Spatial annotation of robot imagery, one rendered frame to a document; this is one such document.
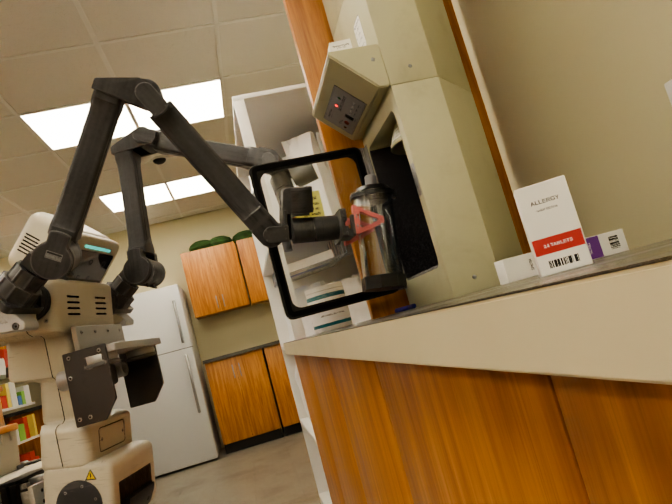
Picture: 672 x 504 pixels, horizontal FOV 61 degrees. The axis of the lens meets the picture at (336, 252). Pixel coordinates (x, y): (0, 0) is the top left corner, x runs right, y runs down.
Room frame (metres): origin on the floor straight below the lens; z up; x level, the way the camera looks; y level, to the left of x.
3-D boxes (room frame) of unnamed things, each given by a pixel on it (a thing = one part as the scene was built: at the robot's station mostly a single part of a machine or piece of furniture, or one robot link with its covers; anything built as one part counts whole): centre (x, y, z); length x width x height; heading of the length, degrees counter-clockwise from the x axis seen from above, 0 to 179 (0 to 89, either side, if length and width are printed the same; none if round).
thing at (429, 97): (1.35, -0.30, 1.33); 0.32 x 0.25 x 0.77; 11
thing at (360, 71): (1.32, -0.12, 1.46); 0.32 x 0.12 x 0.10; 11
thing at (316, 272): (1.43, 0.01, 1.19); 0.30 x 0.01 x 0.40; 106
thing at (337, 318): (1.93, 0.07, 1.02); 0.13 x 0.13 x 0.15
